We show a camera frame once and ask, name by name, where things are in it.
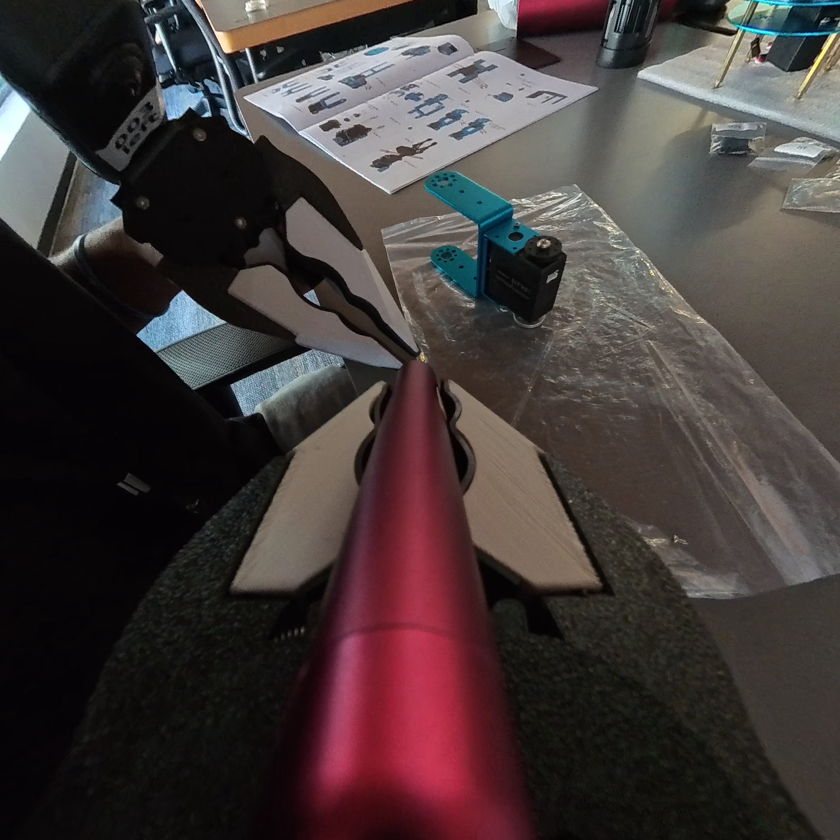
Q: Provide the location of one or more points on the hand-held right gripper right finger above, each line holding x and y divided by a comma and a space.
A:
525, 518

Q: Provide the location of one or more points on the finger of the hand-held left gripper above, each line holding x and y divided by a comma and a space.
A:
334, 256
302, 315

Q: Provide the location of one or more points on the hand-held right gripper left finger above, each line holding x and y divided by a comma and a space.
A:
295, 518

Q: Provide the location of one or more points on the blue bracket with black servo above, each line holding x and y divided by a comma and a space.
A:
505, 256

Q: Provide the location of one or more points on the red screwdriver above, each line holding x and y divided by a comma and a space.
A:
407, 656

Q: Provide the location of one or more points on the person's left hand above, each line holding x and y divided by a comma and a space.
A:
124, 275

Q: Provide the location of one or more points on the black office chair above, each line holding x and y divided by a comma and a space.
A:
223, 354

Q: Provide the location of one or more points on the person's grey pants leg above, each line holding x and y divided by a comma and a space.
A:
302, 407

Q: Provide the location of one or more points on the clear plastic bag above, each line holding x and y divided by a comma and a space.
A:
623, 407

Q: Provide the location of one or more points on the small screw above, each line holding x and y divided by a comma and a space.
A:
676, 539

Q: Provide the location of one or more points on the open instruction booklet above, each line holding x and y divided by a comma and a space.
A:
420, 105

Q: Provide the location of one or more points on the wooden table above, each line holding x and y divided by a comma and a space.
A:
341, 16

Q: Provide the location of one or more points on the dark flat card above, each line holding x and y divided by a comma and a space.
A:
525, 51

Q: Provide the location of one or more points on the red cylinder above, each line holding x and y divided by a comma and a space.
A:
558, 16

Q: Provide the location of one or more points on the black cylinder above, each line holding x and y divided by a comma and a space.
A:
627, 33

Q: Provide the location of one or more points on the small bag with black parts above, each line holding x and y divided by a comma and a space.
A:
738, 139

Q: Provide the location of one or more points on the grey foam mat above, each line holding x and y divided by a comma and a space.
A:
722, 92

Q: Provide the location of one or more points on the small clear parts bag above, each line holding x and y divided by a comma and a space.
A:
797, 156
814, 195

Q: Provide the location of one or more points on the teal shelf with gold legs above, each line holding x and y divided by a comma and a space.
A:
781, 26

